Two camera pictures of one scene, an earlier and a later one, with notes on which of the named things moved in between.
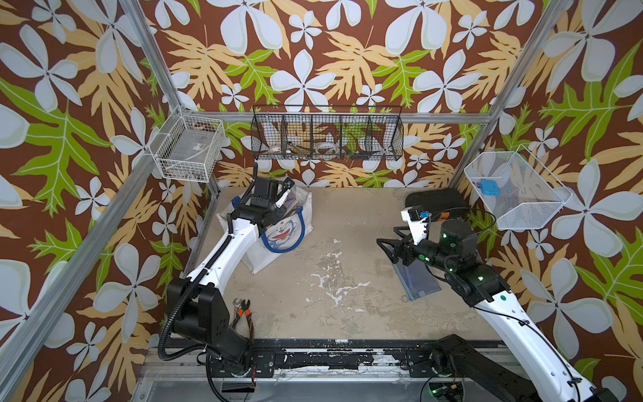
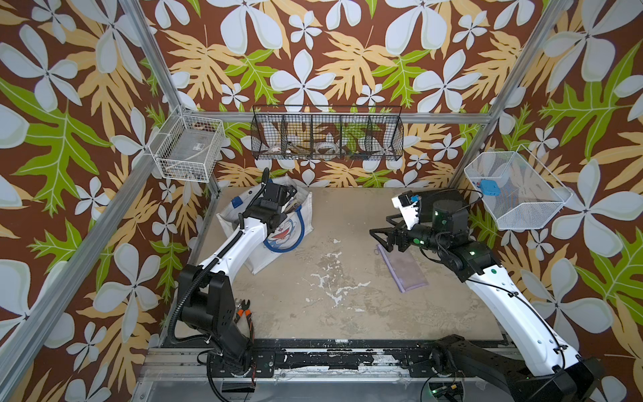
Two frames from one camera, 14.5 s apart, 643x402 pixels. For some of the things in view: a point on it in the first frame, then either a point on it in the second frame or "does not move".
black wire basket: (307, 132) does not move
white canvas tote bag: (275, 239) does not move
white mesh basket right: (530, 194) does not move
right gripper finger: (403, 232) to (397, 220)
